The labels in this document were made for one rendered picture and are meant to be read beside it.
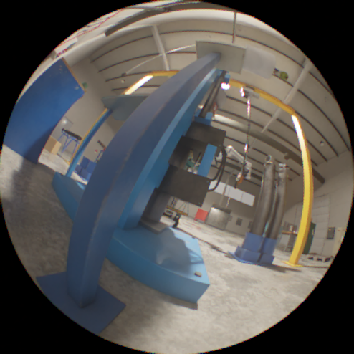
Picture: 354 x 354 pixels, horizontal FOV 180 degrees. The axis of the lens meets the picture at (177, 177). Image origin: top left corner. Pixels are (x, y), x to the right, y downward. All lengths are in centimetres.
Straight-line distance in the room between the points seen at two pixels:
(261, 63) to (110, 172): 110
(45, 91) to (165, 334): 165
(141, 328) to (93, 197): 35
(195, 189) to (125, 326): 76
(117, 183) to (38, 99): 134
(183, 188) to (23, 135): 155
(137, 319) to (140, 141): 43
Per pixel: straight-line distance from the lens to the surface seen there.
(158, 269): 45
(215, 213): 880
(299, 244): 259
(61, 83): 147
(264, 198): 172
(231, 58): 84
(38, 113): 141
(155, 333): 40
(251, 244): 162
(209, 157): 84
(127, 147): 16
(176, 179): 77
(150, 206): 99
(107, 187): 16
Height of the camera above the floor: 35
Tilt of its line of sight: 14 degrees up
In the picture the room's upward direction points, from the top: 25 degrees clockwise
